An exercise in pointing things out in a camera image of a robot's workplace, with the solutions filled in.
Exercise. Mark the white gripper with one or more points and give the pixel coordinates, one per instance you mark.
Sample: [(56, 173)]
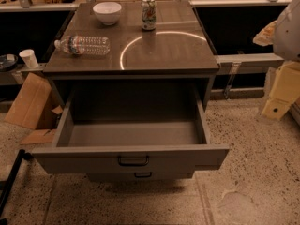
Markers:
[(288, 35)]

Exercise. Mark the clear plastic water bottle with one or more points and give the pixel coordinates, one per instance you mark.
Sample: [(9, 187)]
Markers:
[(80, 45)]

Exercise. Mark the grey drawer cabinet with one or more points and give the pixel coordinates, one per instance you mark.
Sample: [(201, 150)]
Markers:
[(175, 50)]

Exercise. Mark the open grey top drawer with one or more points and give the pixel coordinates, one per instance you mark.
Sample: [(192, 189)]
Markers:
[(105, 120)]

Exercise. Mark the white ceramic bowl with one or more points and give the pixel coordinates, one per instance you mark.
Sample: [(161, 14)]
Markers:
[(108, 13)]

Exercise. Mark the brown cardboard piece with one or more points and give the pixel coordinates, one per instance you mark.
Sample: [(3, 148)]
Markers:
[(36, 107)]

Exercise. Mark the white paper cup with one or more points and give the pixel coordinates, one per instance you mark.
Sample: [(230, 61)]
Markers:
[(29, 58)]

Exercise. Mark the dark round plate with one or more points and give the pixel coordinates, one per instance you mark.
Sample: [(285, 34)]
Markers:
[(8, 62)]

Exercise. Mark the black metal bar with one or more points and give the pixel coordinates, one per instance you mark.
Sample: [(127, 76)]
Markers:
[(6, 186)]

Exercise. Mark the black lower drawer handle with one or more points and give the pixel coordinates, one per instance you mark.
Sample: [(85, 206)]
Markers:
[(142, 174)]

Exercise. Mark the black drawer handle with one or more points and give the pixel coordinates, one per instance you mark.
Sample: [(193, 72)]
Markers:
[(133, 161), (142, 174)]

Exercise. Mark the black top drawer handle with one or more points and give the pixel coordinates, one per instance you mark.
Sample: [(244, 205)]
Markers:
[(133, 161)]

